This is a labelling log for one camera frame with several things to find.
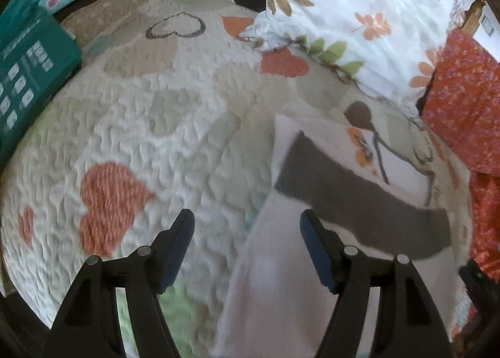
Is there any teal printed box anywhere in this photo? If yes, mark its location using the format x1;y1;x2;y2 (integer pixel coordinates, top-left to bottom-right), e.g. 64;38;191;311
1;0;81;168

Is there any white grey-trimmed floral cardigan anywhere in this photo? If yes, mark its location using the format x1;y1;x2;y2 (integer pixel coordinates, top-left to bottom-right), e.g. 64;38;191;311
212;114;456;357

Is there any quilted heart-pattern bedspread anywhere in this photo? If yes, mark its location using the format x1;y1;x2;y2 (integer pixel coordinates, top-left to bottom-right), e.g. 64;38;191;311
0;0;476;358

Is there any white floral pillow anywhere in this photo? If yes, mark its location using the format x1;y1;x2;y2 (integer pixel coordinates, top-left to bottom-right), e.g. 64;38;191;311
243;0;465;113

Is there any orange floral fabric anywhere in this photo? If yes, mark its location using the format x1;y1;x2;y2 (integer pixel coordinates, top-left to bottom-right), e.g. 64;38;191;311
422;30;499;280

